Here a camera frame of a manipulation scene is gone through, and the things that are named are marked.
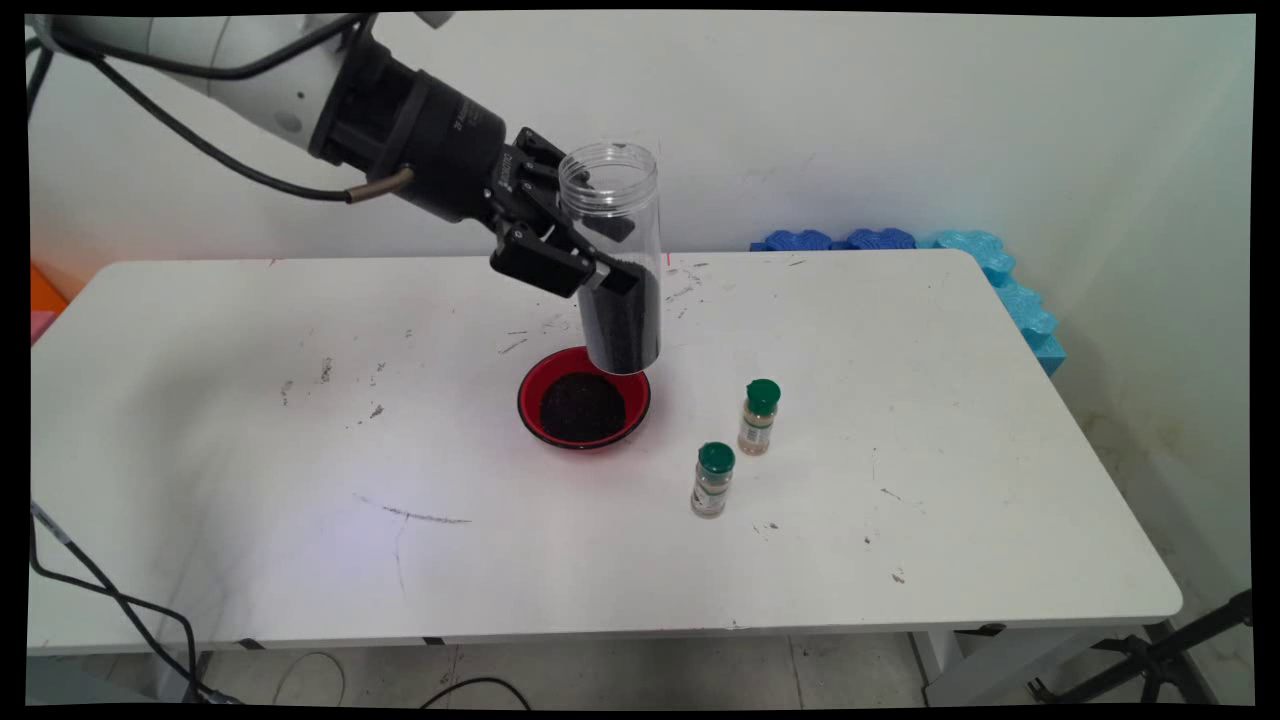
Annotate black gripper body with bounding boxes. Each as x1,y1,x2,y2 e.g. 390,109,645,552
307,37,522,227

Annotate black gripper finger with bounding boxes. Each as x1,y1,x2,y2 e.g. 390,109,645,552
511,126,582,228
488,193,643,300

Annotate clear plastic jar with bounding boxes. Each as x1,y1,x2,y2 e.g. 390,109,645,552
557,140,664,377

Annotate red bowl with black rim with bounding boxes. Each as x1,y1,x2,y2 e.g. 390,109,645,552
516,345,653,452

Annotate black seeds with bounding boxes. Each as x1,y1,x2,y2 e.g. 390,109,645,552
539,371,629,445

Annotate dark blue foam mat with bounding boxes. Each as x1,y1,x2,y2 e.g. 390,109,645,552
749,228,835,254
844,226,918,252

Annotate green-lidded spice bottle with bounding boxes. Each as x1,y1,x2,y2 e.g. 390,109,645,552
689,440,738,520
737,378,783,458

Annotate orange foam mat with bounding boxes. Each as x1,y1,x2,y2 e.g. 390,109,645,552
29,261,70,314

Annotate light blue foam mat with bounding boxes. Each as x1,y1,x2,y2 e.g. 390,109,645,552
917,228,1068,378

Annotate white table leg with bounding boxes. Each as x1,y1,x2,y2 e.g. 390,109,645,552
908,625,1161,707

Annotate black tripod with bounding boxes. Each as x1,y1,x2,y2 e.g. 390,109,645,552
1027,589,1254,707

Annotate black camera cable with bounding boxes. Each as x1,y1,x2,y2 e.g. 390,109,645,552
27,12,377,82

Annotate black floor cable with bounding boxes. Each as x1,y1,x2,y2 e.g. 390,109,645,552
419,677,532,710
27,499,243,705

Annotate thin grey floor cable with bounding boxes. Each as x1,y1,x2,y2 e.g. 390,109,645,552
274,651,348,707

